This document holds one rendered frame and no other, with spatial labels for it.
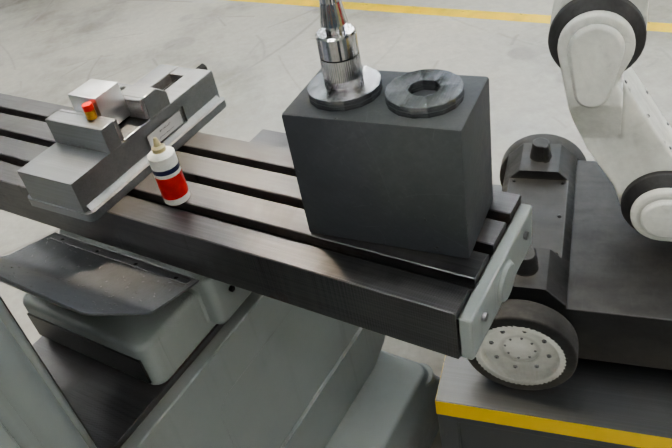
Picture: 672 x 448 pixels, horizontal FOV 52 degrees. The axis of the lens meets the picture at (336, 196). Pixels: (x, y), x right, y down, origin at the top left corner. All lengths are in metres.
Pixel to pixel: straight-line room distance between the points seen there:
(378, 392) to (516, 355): 0.43
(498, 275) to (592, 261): 0.54
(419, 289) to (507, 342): 0.51
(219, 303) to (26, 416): 0.35
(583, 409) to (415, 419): 0.44
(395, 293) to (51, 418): 0.41
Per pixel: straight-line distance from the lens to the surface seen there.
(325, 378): 1.50
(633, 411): 1.39
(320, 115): 0.80
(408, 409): 1.64
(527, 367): 1.36
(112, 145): 1.10
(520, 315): 1.25
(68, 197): 1.10
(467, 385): 1.40
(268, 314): 1.22
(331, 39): 0.79
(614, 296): 1.33
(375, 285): 0.84
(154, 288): 1.03
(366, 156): 0.80
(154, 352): 1.04
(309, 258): 0.89
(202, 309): 1.09
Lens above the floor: 1.52
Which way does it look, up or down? 37 degrees down
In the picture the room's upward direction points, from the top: 12 degrees counter-clockwise
